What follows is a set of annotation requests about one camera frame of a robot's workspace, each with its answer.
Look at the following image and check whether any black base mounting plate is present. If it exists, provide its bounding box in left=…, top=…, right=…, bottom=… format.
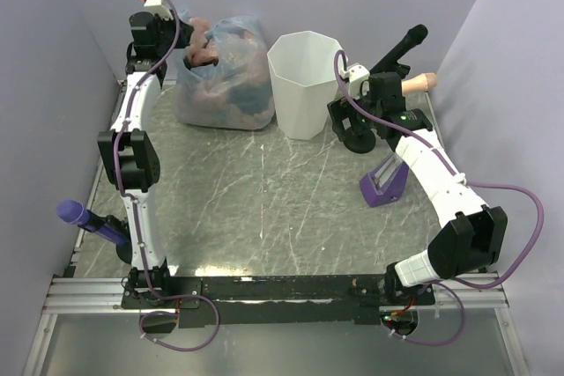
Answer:
left=121, top=274, right=435, bottom=328

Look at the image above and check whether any purple microphone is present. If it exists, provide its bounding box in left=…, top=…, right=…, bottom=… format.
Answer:
left=56, top=200, right=114, bottom=244

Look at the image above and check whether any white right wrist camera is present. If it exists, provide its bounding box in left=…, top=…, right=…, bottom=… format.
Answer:
left=345, top=63, right=370, bottom=87

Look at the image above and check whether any black microphone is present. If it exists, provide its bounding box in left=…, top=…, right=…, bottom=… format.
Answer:
left=369, top=24, right=428, bottom=79

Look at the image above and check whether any beige microphone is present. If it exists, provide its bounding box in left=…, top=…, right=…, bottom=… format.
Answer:
left=401, top=72, right=438, bottom=97

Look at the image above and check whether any white plastic trash bin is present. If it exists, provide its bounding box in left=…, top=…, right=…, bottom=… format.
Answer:
left=267, top=31, right=341, bottom=140

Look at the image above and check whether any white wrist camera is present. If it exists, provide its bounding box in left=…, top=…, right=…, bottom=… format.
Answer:
left=142, top=0, right=174, bottom=21
left=345, top=63, right=370, bottom=87

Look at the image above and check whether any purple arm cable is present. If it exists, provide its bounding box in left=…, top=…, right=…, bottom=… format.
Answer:
left=333, top=49, right=545, bottom=346
left=113, top=0, right=220, bottom=353

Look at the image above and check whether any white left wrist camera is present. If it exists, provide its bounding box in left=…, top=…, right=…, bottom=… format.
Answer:
left=142, top=0, right=174, bottom=21

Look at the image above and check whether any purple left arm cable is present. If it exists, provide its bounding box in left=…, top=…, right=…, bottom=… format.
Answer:
left=113, top=0, right=220, bottom=353

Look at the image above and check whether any large blue plastic bag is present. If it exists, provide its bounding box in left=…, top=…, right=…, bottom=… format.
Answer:
left=173, top=11, right=275, bottom=130

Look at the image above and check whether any black round microphone stand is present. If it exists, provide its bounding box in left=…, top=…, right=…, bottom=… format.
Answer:
left=343, top=127, right=376, bottom=154

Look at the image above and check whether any pink plastic trash bag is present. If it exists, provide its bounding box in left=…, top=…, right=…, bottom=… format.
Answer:
left=185, top=17, right=219, bottom=69

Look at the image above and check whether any purple box stand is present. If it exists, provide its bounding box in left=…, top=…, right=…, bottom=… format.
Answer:
left=360, top=153, right=409, bottom=208

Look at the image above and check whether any aluminium rail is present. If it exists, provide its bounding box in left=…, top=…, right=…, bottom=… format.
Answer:
left=43, top=277, right=508, bottom=313

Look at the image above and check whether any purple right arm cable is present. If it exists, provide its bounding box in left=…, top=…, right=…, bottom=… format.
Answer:
left=333, top=49, right=545, bottom=346

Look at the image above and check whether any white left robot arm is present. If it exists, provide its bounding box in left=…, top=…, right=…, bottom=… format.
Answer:
left=97, top=11, right=193, bottom=307

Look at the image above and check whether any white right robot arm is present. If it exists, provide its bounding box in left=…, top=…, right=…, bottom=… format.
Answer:
left=328, top=65, right=508, bottom=305

